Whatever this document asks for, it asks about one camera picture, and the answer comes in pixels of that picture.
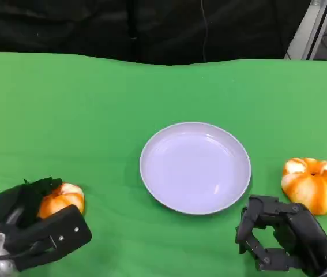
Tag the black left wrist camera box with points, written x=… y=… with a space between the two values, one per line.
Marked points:
x=59 y=231

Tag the lilac plate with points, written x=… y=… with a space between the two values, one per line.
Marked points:
x=195 y=170

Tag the aluminium frame profile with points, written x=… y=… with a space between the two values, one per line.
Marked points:
x=310 y=29

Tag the orange white toy bread roll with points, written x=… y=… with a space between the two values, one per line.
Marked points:
x=313 y=187
x=62 y=199

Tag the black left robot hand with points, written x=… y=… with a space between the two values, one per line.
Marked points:
x=4 y=207

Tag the black backdrop curtain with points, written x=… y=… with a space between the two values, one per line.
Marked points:
x=94 y=26

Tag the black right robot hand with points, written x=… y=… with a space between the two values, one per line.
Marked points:
x=304 y=231

